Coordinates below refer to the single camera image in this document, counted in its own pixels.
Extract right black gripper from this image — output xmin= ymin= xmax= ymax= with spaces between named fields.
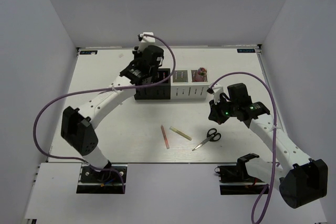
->
xmin=208 ymin=95 xmax=238 ymax=125

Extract pink clear tube case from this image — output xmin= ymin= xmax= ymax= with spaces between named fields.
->
xmin=194 ymin=67 xmax=207 ymax=82

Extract yellow pen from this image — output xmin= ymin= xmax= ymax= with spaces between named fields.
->
xmin=170 ymin=126 xmax=192 ymax=141

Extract pink pen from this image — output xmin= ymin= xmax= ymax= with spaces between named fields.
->
xmin=161 ymin=125 xmax=170 ymax=150

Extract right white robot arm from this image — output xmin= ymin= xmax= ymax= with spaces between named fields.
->
xmin=207 ymin=83 xmax=328 ymax=209

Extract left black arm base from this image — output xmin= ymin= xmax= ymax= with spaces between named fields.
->
xmin=76 ymin=165 xmax=128 ymax=194

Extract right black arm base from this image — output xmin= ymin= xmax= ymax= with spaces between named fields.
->
xmin=214 ymin=153 xmax=266 ymax=195

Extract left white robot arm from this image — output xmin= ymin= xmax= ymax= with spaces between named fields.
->
xmin=61 ymin=45 xmax=164 ymax=182

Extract black two-slot container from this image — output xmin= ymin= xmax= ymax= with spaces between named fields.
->
xmin=134 ymin=68 xmax=171 ymax=101

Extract white two-slot container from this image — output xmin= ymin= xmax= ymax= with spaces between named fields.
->
xmin=171 ymin=69 xmax=210 ymax=100

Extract right blue corner label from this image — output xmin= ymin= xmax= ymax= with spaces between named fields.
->
xmin=237 ymin=48 xmax=256 ymax=54

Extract blue corner label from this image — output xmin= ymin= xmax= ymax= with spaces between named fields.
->
xmin=237 ymin=48 xmax=256 ymax=54
xmin=79 ymin=50 xmax=98 ymax=55

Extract left blue corner label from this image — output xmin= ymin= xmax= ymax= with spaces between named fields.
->
xmin=79 ymin=50 xmax=98 ymax=55

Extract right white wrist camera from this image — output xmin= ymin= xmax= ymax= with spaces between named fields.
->
xmin=207 ymin=83 xmax=224 ymax=104

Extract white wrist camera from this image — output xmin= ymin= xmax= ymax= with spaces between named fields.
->
xmin=137 ymin=32 xmax=155 ymax=53
xmin=207 ymin=83 xmax=224 ymax=104

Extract black handled scissors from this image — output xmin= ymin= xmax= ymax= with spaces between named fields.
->
xmin=192 ymin=128 xmax=222 ymax=151

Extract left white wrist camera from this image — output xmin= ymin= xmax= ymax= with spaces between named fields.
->
xmin=137 ymin=32 xmax=155 ymax=53

